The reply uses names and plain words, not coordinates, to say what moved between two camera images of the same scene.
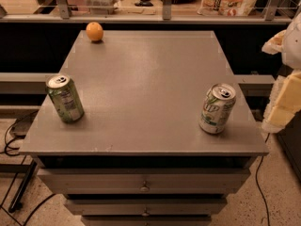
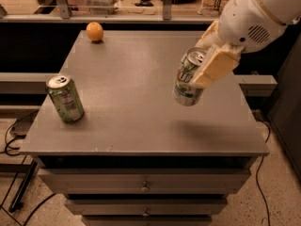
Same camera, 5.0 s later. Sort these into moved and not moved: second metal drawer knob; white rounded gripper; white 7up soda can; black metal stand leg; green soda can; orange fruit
Moved: white 7up soda can; white rounded gripper
Not moved: orange fruit; second metal drawer knob; green soda can; black metal stand leg
